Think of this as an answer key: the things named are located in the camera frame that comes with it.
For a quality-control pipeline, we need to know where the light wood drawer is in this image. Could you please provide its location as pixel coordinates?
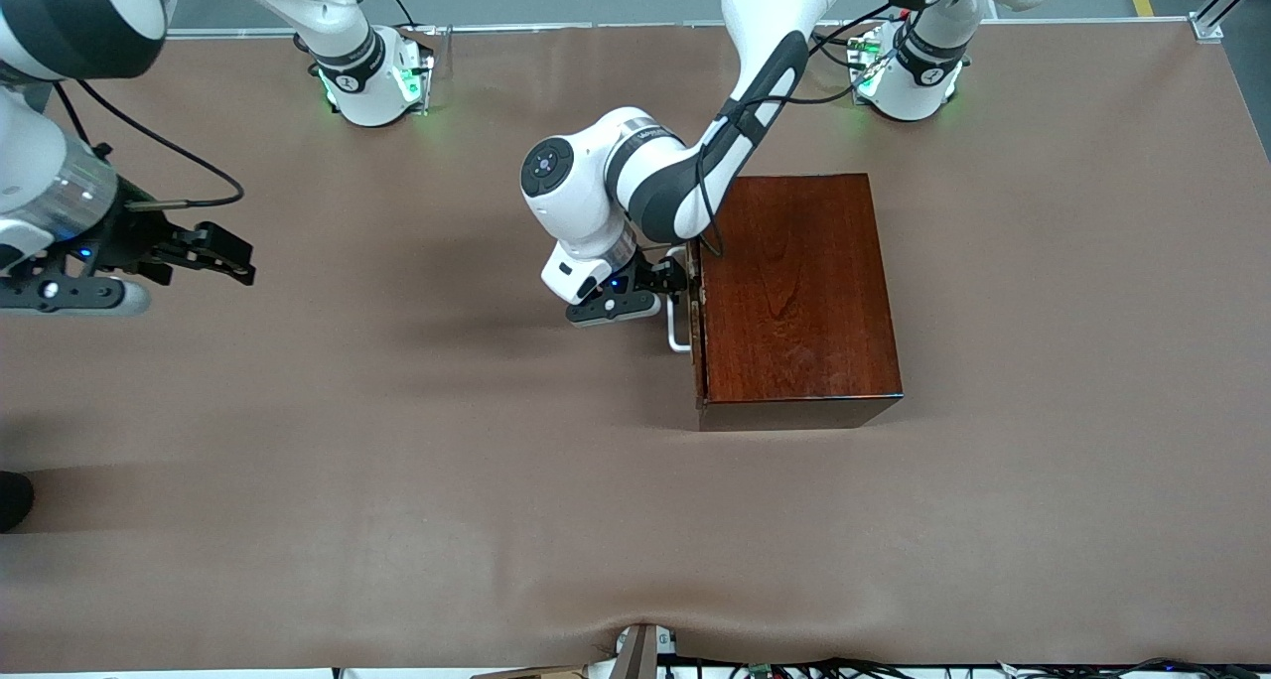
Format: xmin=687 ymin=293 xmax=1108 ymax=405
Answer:
xmin=667 ymin=242 xmax=708 ymax=407

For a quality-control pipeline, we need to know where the dark red-brown wooden cabinet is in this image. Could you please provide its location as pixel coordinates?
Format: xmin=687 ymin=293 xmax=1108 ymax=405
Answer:
xmin=692 ymin=173 xmax=905 ymax=432

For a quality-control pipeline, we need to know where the black round object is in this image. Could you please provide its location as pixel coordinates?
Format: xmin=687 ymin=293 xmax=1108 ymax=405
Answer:
xmin=0 ymin=471 xmax=37 ymax=534

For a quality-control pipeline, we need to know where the brown table mat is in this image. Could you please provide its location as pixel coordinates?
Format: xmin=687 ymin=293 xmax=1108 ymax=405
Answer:
xmin=0 ymin=19 xmax=1271 ymax=675

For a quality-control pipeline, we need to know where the grey metal bracket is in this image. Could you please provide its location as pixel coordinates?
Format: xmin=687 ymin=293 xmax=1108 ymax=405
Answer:
xmin=614 ymin=622 xmax=678 ymax=679

